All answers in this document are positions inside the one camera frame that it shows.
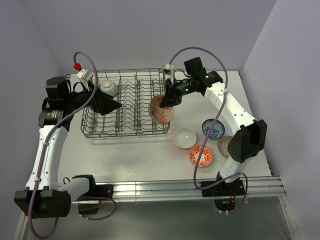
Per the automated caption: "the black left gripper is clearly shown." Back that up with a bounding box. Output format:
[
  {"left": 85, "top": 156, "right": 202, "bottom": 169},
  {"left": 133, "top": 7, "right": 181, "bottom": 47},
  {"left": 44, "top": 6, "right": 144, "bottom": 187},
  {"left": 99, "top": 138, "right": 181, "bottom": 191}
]
[{"left": 65, "top": 79, "right": 122, "bottom": 116}]

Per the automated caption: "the orange geometric pattern bowl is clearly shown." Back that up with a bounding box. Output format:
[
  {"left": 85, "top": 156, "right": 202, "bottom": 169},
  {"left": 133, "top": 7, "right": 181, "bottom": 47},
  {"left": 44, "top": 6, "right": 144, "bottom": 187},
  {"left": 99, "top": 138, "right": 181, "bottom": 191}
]
[{"left": 148, "top": 95, "right": 174, "bottom": 124}]

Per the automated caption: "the blue floral bowl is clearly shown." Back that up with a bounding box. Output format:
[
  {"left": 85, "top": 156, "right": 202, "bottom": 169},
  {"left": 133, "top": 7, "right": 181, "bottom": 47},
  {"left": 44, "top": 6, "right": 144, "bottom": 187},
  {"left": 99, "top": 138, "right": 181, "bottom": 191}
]
[{"left": 201, "top": 118, "right": 226, "bottom": 140}]

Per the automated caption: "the grey wire dish rack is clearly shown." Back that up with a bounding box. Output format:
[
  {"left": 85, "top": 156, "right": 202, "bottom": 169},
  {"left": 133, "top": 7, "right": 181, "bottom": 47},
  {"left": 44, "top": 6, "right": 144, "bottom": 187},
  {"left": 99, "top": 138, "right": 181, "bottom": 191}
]
[{"left": 80, "top": 68, "right": 170, "bottom": 138}]

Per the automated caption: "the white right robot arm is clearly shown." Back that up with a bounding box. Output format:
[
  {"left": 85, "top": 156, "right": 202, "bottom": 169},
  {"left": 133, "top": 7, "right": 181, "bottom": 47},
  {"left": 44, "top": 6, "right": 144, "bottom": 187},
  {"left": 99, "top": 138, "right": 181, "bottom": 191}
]
[{"left": 159, "top": 57, "right": 267, "bottom": 195}]

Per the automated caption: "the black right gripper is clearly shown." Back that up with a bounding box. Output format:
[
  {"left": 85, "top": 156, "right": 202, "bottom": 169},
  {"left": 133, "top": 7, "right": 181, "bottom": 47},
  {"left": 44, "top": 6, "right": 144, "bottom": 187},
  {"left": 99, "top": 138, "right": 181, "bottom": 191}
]
[{"left": 159, "top": 77, "right": 195, "bottom": 108}]

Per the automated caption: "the pale green bowl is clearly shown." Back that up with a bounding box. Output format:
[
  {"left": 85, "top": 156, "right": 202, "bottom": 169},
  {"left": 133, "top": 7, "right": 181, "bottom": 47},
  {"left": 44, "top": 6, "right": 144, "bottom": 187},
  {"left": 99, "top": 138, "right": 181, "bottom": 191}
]
[{"left": 100, "top": 80, "right": 118, "bottom": 97}]

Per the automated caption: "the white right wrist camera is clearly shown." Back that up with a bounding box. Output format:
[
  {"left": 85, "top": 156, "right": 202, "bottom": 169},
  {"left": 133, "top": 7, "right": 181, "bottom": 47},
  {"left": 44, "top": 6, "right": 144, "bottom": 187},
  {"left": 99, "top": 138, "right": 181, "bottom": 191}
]
[{"left": 161, "top": 63, "right": 175, "bottom": 84}]

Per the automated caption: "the plain white bowl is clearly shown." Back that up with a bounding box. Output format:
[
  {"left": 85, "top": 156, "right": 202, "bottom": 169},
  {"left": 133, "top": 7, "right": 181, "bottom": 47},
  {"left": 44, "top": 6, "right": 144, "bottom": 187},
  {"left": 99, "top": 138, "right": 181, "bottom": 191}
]
[{"left": 172, "top": 127, "right": 197, "bottom": 149}]

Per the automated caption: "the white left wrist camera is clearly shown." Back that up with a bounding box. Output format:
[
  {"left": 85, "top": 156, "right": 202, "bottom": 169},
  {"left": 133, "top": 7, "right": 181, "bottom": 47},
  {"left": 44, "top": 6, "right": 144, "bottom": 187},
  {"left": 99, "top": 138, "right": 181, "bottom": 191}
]
[{"left": 73, "top": 63, "right": 94, "bottom": 91}]

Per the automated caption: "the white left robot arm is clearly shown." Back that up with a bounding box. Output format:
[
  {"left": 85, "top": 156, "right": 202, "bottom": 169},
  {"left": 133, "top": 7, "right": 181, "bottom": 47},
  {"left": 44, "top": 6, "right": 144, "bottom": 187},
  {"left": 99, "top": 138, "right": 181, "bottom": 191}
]
[{"left": 14, "top": 76, "right": 103, "bottom": 219}]

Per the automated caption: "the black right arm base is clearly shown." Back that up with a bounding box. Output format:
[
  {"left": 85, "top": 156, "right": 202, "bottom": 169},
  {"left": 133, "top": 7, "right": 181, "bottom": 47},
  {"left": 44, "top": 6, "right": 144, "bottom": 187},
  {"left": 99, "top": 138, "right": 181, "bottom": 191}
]
[{"left": 192, "top": 172, "right": 248, "bottom": 198}]

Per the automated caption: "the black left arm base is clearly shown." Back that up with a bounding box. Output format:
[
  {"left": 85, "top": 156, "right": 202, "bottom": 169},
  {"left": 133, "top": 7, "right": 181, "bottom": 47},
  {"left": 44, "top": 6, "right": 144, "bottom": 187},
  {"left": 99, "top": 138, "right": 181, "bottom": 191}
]
[{"left": 70, "top": 184, "right": 114, "bottom": 202}]

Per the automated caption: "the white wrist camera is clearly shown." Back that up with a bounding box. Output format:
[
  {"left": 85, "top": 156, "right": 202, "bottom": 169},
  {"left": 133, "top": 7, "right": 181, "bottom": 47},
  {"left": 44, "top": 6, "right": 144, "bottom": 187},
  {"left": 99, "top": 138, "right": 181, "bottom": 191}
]
[
  {"left": 73, "top": 63, "right": 94, "bottom": 91},
  {"left": 161, "top": 63, "right": 175, "bottom": 84}
]

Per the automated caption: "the orange floral pattern bowl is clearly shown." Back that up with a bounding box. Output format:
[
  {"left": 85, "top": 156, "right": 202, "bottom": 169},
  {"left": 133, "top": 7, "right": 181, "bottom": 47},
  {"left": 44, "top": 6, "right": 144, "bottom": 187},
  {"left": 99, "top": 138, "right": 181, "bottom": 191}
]
[{"left": 188, "top": 144, "right": 214, "bottom": 168}]

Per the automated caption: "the aluminium mounting rail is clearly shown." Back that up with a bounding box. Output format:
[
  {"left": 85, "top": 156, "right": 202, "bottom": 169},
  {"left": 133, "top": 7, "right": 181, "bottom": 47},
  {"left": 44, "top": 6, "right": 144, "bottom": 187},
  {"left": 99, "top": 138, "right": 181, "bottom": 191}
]
[{"left": 111, "top": 176, "right": 287, "bottom": 202}]

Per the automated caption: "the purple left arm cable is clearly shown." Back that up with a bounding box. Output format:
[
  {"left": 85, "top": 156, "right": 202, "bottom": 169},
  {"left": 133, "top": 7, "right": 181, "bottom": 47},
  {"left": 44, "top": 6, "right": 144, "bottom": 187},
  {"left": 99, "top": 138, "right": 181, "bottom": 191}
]
[{"left": 29, "top": 51, "right": 118, "bottom": 239}]

